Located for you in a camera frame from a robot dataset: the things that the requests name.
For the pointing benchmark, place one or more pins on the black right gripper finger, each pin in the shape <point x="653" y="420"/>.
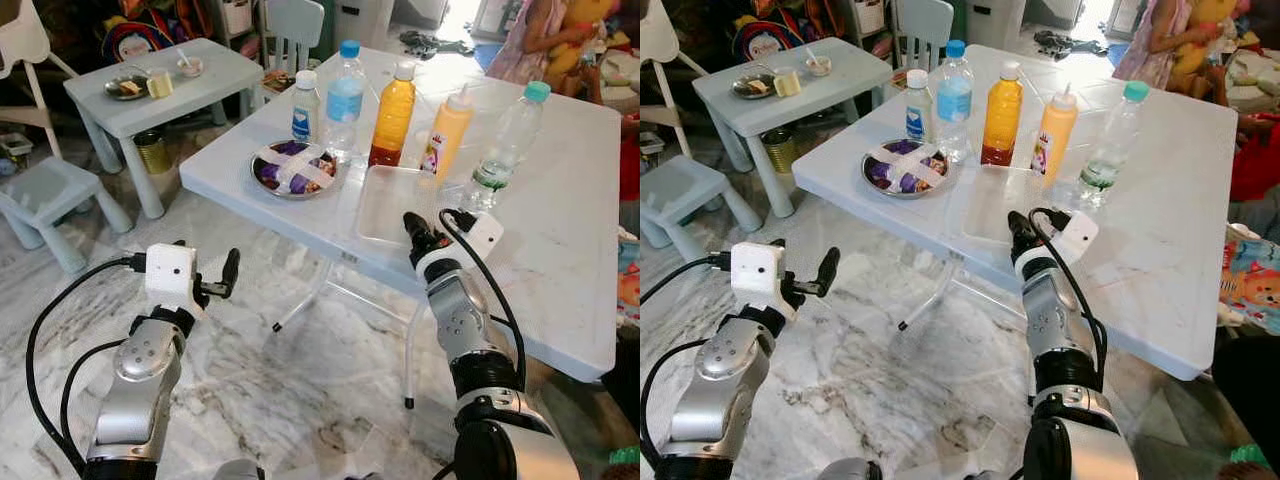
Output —
<point x="1019" y="226"/>
<point x="415" y="230"/>

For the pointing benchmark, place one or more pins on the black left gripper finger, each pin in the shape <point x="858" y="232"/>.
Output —
<point x="828" y="268"/>
<point x="231" y="270"/>

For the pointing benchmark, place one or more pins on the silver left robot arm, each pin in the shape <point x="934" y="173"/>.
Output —
<point x="715" y="390"/>
<point x="140" y="390"/>

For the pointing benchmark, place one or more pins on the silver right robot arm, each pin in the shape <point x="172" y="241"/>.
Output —
<point x="470" y="340"/>
<point x="1060" y="340"/>

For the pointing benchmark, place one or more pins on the clear plastic food container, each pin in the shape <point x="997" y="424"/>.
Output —
<point x="990" y="205"/>
<point x="390" y="205"/>

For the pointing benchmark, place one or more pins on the yellow squeeze sauce bottle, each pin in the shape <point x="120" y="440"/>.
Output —
<point x="450" y="135"/>
<point x="1056" y="135"/>

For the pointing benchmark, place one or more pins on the orange juice bottle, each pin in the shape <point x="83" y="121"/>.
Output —
<point x="1002" y="115"/>
<point x="392" y="115"/>

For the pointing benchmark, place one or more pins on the metal bowl with wrapped food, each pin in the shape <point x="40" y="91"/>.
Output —
<point x="295" y="170"/>
<point x="906" y="168"/>

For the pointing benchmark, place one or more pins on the clear bottle teal cap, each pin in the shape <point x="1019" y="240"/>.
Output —
<point x="1112" y="150"/>
<point x="505" y="145"/>

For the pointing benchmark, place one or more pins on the yellow metal can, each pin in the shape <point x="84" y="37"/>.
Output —
<point x="780" y="150"/>
<point x="153" y="152"/>

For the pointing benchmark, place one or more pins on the white folding table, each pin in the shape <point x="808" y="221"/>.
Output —
<point x="560" y="250"/>
<point x="1160" y="250"/>

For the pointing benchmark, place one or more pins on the blue cap water bottle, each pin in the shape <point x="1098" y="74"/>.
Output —
<point x="954" y="100"/>
<point x="345" y="100"/>

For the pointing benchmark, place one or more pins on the light blue plastic kid chair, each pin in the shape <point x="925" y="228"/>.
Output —
<point x="295" y="25"/>
<point x="923" y="22"/>
<point x="690" y="185"/>
<point x="50" y="190"/>

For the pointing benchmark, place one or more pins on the colourful cartoon play mat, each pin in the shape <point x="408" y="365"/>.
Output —
<point x="1255" y="285"/>
<point x="630" y="285"/>

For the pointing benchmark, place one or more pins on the light blue plastic kid table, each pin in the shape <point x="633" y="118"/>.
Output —
<point x="850" y="85"/>
<point x="215" y="85"/>

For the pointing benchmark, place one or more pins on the black cloth pile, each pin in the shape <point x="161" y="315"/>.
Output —
<point x="435" y="43"/>
<point x="1065" y="43"/>

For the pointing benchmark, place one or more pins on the pale yellow cup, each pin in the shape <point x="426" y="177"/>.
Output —
<point x="160" y="84"/>
<point x="787" y="83"/>

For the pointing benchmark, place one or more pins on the metal plate with food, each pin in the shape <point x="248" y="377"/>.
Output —
<point x="752" y="88"/>
<point x="127" y="88"/>

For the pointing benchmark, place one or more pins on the small bowl with spoon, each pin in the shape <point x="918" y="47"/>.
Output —
<point x="191" y="68"/>
<point x="818" y="67"/>

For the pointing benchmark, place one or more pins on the child in pink dress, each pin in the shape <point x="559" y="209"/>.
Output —
<point x="540" y="40"/>
<point x="1160" y="40"/>

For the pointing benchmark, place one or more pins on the white wooden high chair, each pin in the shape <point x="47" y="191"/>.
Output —
<point x="655" y="45"/>
<point x="20" y="50"/>

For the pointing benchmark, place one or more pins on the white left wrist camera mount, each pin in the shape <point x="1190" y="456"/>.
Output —
<point x="755" y="273"/>
<point x="170" y="275"/>

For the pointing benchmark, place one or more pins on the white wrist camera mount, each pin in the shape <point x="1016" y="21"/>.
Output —
<point x="755" y="273"/>
<point x="1080" y="233"/>
<point x="482" y="235"/>
<point x="170" y="275"/>

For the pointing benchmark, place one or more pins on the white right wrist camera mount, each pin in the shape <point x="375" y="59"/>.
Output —
<point x="482" y="235"/>
<point x="1080" y="233"/>

